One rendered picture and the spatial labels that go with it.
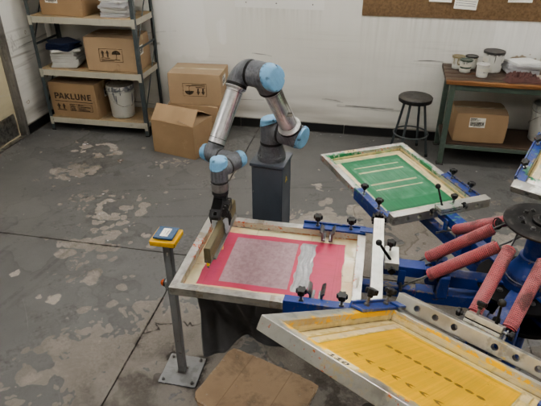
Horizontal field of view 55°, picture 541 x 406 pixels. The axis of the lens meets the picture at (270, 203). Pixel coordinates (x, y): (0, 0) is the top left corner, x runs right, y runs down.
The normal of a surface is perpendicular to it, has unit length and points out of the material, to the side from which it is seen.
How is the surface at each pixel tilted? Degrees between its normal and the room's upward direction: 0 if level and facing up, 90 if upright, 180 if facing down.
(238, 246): 0
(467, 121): 89
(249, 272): 0
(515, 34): 90
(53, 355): 0
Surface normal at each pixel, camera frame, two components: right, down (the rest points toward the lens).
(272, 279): 0.00, -0.86
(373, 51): -0.20, 0.50
